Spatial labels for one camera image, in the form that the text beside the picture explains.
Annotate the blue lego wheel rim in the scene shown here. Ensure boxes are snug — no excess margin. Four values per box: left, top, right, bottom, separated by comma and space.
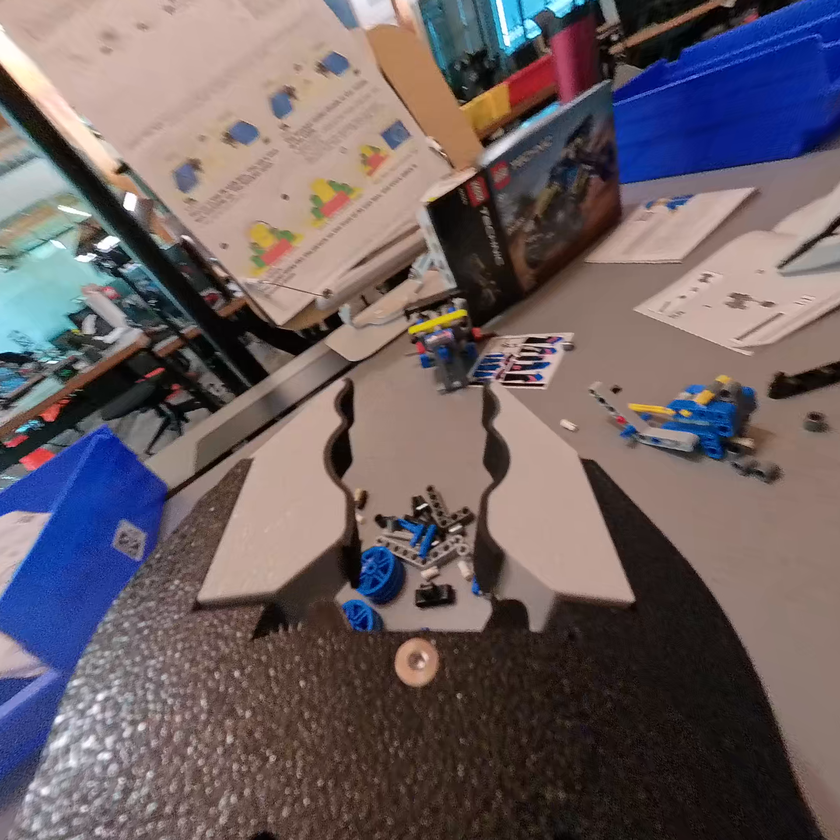
341, 598, 383, 632
357, 546, 409, 603

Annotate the black office chair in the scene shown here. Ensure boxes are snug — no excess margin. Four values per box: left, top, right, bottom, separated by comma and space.
98, 367, 221, 454

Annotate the large poster sheet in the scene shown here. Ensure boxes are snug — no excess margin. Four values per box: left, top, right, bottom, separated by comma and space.
0, 0, 487, 327

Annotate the blue plastic storage bin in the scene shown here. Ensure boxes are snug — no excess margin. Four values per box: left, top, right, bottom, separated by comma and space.
612, 0, 840, 185

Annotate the red storage bin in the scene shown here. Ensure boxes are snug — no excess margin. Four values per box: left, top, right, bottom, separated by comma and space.
505, 56, 559, 109

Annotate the buggy picture lego box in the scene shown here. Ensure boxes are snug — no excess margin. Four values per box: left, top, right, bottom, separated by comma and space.
420, 80, 622, 327

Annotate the pile of small lego pieces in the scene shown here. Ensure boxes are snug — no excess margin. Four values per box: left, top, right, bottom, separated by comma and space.
351, 484, 483, 608

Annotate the black and blue lego chassis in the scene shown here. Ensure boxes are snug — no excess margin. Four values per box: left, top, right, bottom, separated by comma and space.
407, 298, 490, 395

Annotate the yellow storage bin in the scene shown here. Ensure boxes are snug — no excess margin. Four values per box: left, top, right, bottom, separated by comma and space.
459, 84, 513, 132

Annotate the blue and black sticker sheet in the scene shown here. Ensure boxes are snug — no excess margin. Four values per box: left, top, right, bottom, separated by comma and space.
467, 331, 575, 390

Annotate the white printed leaflet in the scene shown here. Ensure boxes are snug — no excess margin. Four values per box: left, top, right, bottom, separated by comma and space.
586, 187, 759, 265

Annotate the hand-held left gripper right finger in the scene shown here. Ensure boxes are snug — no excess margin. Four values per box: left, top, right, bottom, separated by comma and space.
472, 384, 637, 634

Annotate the maroon water bottle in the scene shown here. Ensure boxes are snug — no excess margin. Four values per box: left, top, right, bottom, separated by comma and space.
550, 10, 616, 106

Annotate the blue lego gearbox assembly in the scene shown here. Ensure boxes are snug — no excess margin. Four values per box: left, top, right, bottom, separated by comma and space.
587, 374, 759, 460

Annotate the lego instruction booklet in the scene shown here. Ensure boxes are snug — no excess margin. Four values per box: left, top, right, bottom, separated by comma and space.
633, 190, 840, 357

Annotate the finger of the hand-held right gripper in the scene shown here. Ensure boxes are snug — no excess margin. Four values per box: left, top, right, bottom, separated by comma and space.
776, 213, 840, 275

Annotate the blue storage bin with label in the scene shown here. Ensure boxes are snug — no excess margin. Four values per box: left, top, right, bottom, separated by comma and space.
0, 423, 168, 795

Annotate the black metal frame post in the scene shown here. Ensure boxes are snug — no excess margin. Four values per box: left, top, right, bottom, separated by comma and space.
0, 62, 263, 395

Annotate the black lego beam with pin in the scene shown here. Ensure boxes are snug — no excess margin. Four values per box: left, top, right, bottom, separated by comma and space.
766, 361, 840, 400

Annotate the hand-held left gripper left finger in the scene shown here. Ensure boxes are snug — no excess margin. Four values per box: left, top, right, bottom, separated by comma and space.
196, 377, 363, 627

